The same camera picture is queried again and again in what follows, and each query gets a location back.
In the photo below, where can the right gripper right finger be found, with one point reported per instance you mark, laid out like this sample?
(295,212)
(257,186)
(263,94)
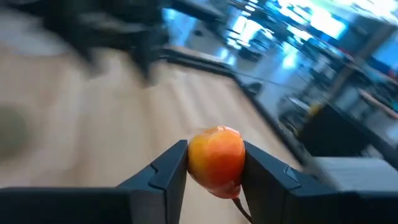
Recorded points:
(295,202)

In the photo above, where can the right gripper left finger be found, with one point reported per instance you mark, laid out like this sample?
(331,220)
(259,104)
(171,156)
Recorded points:
(93,205)

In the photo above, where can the small orange fruit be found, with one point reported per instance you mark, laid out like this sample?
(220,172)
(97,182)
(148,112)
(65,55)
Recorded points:
(216,161)

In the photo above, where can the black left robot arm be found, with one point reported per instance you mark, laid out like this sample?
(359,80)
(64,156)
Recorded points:
(93,28)

